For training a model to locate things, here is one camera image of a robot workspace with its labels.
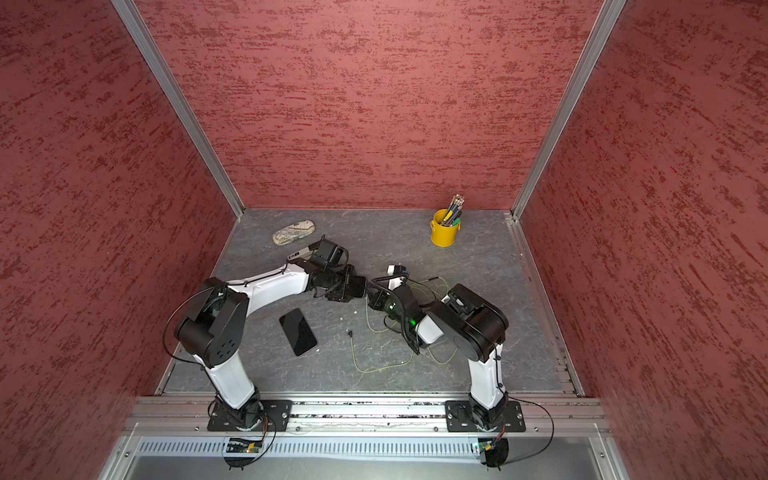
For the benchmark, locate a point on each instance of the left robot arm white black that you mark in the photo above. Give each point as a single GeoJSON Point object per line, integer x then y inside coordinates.
{"type": "Point", "coordinates": [212, 327]}

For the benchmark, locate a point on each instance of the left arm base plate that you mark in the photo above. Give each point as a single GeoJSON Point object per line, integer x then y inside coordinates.
{"type": "Point", "coordinates": [253, 416]}

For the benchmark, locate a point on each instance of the white black stapler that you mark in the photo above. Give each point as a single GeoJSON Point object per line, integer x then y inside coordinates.
{"type": "Point", "coordinates": [301, 255]}

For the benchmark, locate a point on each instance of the pens in cup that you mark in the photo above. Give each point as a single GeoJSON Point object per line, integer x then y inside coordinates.
{"type": "Point", "coordinates": [453, 211]}

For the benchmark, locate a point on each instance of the blue-edged smartphone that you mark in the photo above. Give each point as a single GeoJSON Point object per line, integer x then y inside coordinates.
{"type": "Point", "coordinates": [354, 286]}

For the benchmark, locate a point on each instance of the patterned glasses case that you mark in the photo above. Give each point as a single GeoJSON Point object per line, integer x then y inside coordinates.
{"type": "Point", "coordinates": [293, 232]}

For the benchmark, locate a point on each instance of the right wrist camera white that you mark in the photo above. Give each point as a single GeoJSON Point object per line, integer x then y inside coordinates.
{"type": "Point", "coordinates": [398, 274]}

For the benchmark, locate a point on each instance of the circuit board with cable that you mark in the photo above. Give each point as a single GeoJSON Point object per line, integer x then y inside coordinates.
{"type": "Point", "coordinates": [497, 454]}
{"type": "Point", "coordinates": [242, 452]}

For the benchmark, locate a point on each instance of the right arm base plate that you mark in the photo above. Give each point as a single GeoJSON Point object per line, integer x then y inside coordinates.
{"type": "Point", "coordinates": [468, 416]}

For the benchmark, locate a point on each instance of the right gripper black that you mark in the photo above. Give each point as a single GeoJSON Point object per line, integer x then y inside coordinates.
{"type": "Point", "coordinates": [376, 300]}

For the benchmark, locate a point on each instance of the aluminium front rail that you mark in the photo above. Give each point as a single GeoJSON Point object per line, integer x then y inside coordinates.
{"type": "Point", "coordinates": [388, 415]}

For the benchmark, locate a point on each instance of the green wired earphones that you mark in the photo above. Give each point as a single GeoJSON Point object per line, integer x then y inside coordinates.
{"type": "Point", "coordinates": [375, 351]}
{"type": "Point", "coordinates": [426, 291]}

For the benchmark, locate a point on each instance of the left circuit board with cable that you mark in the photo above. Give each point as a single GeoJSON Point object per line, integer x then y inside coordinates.
{"type": "Point", "coordinates": [242, 452]}

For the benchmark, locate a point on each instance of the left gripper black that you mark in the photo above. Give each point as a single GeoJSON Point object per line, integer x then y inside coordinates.
{"type": "Point", "coordinates": [339, 296]}

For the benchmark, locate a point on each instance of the right circuit board with cable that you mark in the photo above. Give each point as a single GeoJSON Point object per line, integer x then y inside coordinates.
{"type": "Point", "coordinates": [497, 454]}

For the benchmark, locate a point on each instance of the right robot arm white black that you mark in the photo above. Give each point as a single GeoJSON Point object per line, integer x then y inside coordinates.
{"type": "Point", "coordinates": [475, 326]}

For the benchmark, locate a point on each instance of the purple-edged smartphone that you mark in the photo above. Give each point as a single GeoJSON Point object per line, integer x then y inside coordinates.
{"type": "Point", "coordinates": [298, 332]}

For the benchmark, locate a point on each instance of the yellow pen cup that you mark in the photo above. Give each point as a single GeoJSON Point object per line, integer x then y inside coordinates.
{"type": "Point", "coordinates": [443, 236]}

